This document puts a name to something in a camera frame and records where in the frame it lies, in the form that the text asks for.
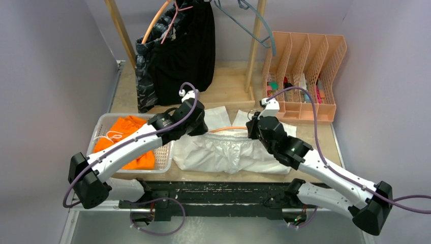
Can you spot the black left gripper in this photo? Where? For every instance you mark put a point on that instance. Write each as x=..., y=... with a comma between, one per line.
x=202, y=129

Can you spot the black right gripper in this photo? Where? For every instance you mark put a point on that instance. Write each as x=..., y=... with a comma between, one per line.
x=252, y=125

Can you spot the orange hanger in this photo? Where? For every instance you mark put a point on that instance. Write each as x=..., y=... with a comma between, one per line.
x=154, y=20
x=236, y=128

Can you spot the white shorts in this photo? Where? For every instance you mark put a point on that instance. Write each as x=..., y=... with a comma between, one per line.
x=225, y=151

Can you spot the white plastic basket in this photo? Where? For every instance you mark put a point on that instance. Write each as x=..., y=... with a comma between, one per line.
x=163, y=154

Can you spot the orange shorts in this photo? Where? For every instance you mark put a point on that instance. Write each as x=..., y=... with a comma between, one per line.
x=121, y=129

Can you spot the pink plastic file organizer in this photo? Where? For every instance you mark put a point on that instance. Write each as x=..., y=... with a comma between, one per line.
x=310, y=62

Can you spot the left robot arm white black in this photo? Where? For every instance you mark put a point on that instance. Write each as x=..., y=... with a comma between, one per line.
x=90, y=177

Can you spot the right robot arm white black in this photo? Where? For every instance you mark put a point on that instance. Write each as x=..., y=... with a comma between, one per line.
x=346, y=193

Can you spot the black shorts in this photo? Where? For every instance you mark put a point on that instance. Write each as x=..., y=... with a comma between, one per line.
x=190, y=57

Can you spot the dark camouflage shorts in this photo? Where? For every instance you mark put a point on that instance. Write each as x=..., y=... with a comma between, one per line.
x=145, y=47

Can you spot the pink thin hanger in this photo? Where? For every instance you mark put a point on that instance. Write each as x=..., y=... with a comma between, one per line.
x=170, y=26

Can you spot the wooden clothes rack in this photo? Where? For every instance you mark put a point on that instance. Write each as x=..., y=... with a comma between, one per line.
x=232, y=85

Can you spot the pink small bottle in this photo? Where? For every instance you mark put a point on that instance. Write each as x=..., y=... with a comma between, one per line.
x=269, y=91

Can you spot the green small item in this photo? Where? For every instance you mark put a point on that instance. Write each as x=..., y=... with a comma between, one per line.
x=273, y=85

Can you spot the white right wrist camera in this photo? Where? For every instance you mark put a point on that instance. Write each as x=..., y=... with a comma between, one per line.
x=270, y=107

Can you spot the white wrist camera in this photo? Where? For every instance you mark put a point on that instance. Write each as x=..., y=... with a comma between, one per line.
x=185, y=95
x=270, y=107

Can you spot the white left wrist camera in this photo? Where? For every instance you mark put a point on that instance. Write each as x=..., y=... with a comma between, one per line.
x=185, y=95

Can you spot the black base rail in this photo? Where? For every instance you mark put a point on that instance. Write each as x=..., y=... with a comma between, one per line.
x=170, y=199

